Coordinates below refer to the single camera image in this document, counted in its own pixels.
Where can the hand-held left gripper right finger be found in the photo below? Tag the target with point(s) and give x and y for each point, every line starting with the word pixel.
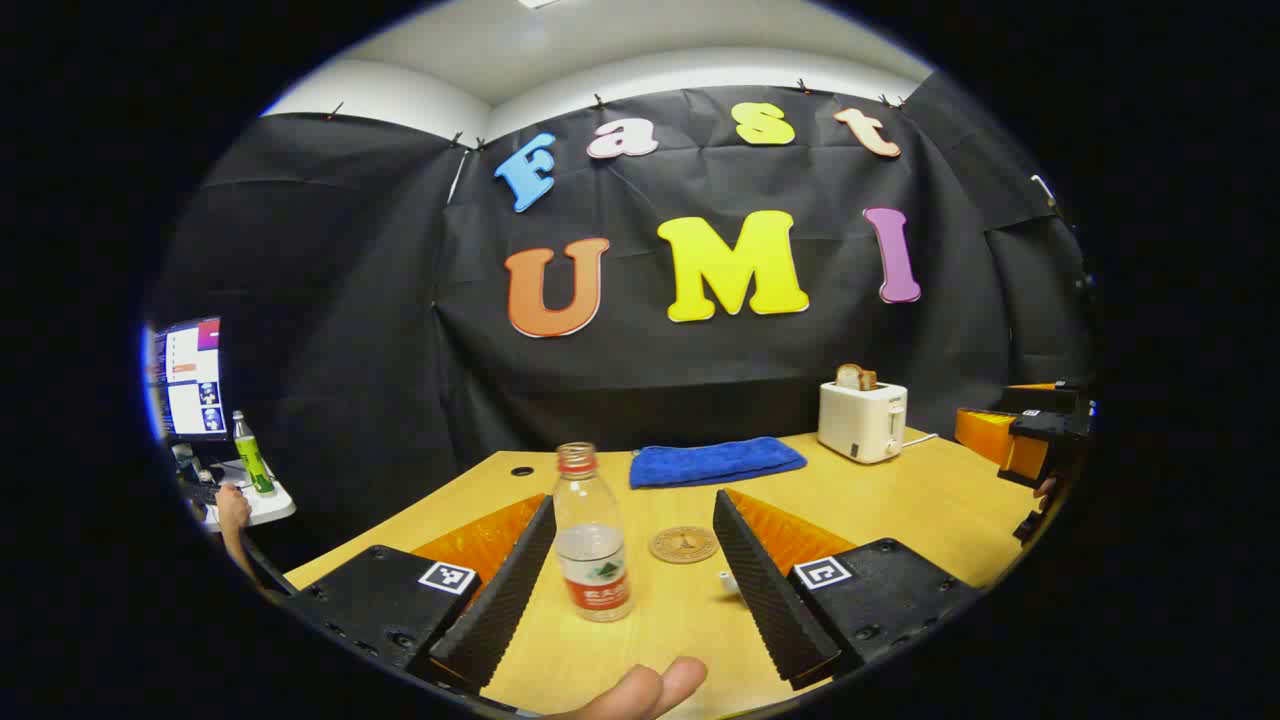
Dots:
pixel 765 590

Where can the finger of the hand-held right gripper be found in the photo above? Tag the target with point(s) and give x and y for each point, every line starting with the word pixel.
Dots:
pixel 990 438
pixel 1035 396

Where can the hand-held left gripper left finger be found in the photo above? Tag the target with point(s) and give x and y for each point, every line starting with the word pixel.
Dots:
pixel 500 600

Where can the white ceramic teacup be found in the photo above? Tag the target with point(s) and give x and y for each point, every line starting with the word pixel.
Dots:
pixel 728 581

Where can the round wooden coaster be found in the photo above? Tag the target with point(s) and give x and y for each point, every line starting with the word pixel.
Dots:
pixel 684 545

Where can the clear plastic water bottle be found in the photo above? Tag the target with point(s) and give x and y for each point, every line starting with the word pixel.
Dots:
pixel 592 560

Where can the green drink bottle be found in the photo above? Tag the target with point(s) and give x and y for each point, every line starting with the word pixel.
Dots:
pixel 253 460

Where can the white toaster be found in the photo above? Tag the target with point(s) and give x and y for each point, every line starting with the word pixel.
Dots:
pixel 860 425

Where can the blue towel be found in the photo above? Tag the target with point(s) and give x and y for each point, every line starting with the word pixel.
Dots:
pixel 715 462

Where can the bread slice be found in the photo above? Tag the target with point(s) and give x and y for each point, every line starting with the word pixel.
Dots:
pixel 855 377

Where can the white side table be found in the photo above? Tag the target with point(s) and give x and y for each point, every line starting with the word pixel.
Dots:
pixel 262 506

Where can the black backdrop cloth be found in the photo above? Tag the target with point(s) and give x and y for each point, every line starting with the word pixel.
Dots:
pixel 350 300

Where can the computer monitor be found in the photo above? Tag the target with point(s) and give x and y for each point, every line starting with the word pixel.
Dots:
pixel 190 380

